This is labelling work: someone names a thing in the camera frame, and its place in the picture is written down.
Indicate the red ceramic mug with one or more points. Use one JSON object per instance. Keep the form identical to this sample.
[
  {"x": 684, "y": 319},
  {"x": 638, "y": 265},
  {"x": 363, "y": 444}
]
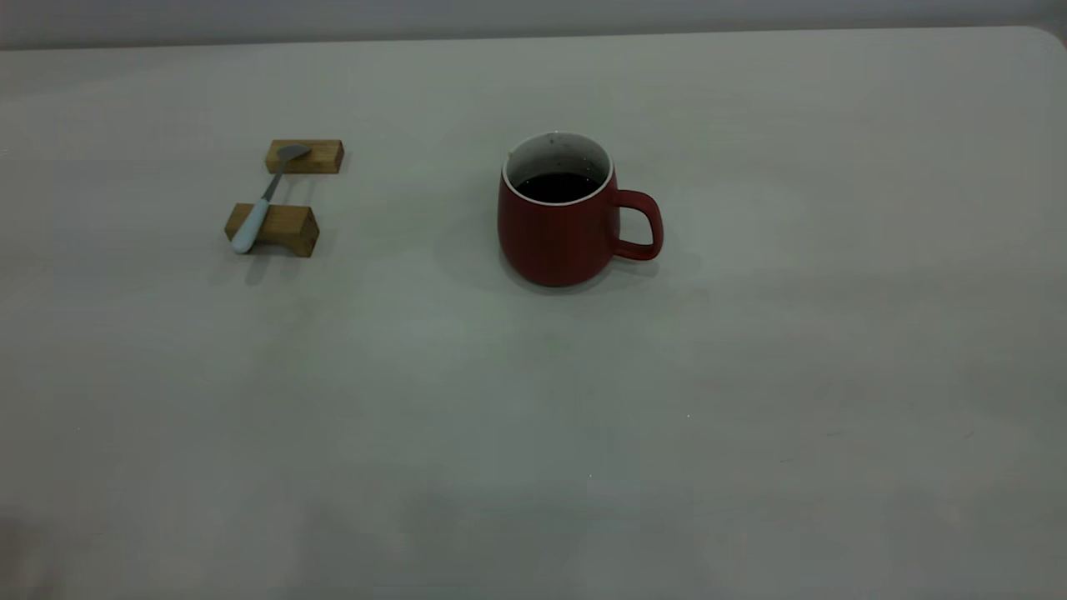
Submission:
[{"x": 550, "y": 242}]

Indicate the flat wooden block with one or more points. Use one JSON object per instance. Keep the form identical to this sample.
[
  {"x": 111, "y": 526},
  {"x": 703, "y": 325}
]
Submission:
[{"x": 325, "y": 157}]

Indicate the arched wooden block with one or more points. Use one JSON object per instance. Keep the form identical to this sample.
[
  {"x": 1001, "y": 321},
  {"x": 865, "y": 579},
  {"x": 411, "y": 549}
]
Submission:
[{"x": 292, "y": 225}]

